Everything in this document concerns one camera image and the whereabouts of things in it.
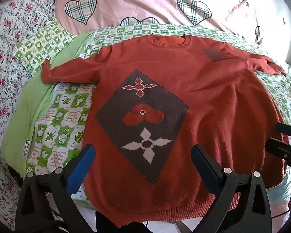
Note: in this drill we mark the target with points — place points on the green checked pillow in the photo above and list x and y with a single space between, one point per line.
43 46

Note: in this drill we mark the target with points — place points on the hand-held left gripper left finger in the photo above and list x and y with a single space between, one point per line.
81 165

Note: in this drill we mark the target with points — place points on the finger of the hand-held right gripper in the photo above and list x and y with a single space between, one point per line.
288 129
281 150

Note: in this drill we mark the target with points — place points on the pink heart-print duvet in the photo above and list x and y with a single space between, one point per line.
140 0

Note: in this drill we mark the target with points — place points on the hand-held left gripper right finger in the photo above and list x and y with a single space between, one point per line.
201 160

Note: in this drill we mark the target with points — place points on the orange knit sweater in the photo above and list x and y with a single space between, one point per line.
208 102

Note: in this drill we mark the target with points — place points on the green checked cartoon quilt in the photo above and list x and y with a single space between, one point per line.
63 116

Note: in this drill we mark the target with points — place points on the light blue cloth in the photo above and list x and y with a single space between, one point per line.
281 189

